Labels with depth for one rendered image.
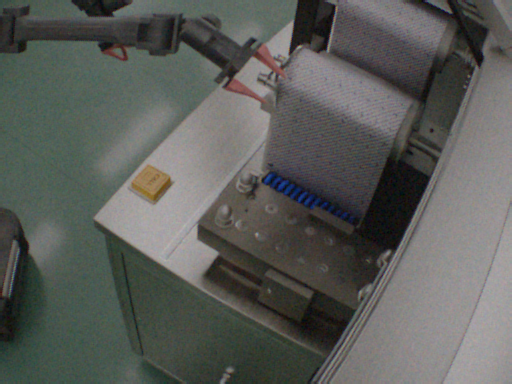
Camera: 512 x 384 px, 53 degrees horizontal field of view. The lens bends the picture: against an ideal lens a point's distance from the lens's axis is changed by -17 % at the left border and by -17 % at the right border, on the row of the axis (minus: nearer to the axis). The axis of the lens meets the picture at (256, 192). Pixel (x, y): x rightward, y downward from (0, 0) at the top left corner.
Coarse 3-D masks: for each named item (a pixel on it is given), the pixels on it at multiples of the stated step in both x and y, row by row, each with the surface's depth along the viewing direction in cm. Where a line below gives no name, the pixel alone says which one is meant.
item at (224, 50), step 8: (216, 32) 104; (216, 40) 102; (224, 40) 103; (232, 40) 104; (248, 40) 103; (256, 40) 103; (208, 48) 102; (216, 48) 102; (224, 48) 102; (232, 48) 103; (240, 48) 103; (208, 56) 104; (216, 56) 103; (224, 56) 103; (232, 56) 103; (216, 64) 105; (224, 64) 104; (224, 72) 103; (216, 80) 105
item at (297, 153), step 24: (288, 120) 116; (288, 144) 121; (312, 144) 117; (336, 144) 114; (288, 168) 126; (312, 168) 122; (336, 168) 118; (360, 168) 114; (312, 192) 127; (336, 192) 123; (360, 192) 119; (360, 216) 124
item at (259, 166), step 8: (272, 80) 124; (272, 88) 124; (264, 96) 128; (272, 96) 128; (264, 104) 128; (272, 104) 126; (272, 112) 128; (272, 120) 131; (264, 152) 140; (264, 160) 141; (256, 168) 145; (264, 168) 144
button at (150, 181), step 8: (144, 168) 140; (152, 168) 140; (136, 176) 138; (144, 176) 138; (152, 176) 139; (160, 176) 139; (168, 176) 139; (136, 184) 137; (144, 184) 137; (152, 184) 137; (160, 184) 137; (168, 184) 140; (144, 192) 137; (152, 192) 136; (160, 192) 138; (152, 200) 137
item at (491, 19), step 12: (456, 0) 62; (480, 0) 61; (492, 0) 60; (456, 12) 63; (480, 12) 62; (492, 12) 61; (504, 12) 61; (468, 24) 64; (492, 24) 62; (504, 24) 61; (468, 36) 64; (504, 36) 62; (480, 48) 65; (504, 48) 64; (480, 60) 65
